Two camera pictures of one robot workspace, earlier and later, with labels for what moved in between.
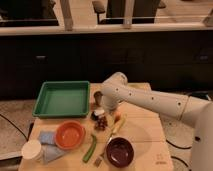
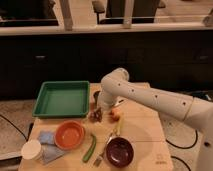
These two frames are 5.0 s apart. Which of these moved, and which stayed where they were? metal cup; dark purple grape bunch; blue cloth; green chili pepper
Moved: dark purple grape bunch
Stayed: blue cloth; metal cup; green chili pepper
